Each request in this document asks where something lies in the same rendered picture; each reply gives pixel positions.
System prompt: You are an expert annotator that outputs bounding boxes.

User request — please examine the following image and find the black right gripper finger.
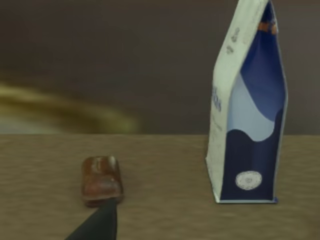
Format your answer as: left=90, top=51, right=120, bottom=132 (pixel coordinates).
left=64, top=199, right=119, bottom=240

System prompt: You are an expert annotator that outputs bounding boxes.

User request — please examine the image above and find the white and blue standing pouch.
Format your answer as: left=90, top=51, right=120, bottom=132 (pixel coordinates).
left=204, top=0, right=289, bottom=205

